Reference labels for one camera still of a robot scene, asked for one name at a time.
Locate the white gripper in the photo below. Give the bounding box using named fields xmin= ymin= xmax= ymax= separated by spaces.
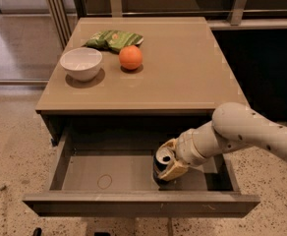
xmin=156 ymin=128 xmax=212 ymax=182

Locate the blue pepsi can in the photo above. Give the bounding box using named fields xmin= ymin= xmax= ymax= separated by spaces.
xmin=152 ymin=147 xmax=175 ymax=184

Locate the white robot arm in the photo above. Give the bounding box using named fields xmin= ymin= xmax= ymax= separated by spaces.
xmin=154 ymin=102 xmax=287 ymax=182

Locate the open grey top drawer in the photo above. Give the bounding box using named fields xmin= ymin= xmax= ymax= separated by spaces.
xmin=22 ymin=128 xmax=261 ymax=218

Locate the grey cabinet with tan top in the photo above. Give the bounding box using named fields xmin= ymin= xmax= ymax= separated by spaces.
xmin=35 ymin=17 xmax=247 ymax=141

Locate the orange fruit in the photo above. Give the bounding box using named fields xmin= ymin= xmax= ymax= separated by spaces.
xmin=119 ymin=45 xmax=143 ymax=70

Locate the white bowl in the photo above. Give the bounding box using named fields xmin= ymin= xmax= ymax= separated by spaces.
xmin=60 ymin=47 xmax=102 ymax=82

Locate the green chip bag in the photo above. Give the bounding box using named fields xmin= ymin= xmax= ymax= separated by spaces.
xmin=86 ymin=29 xmax=144 ymax=53

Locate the metal railing frame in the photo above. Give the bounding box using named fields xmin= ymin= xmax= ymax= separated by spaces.
xmin=46 ymin=0 xmax=287 ymax=45

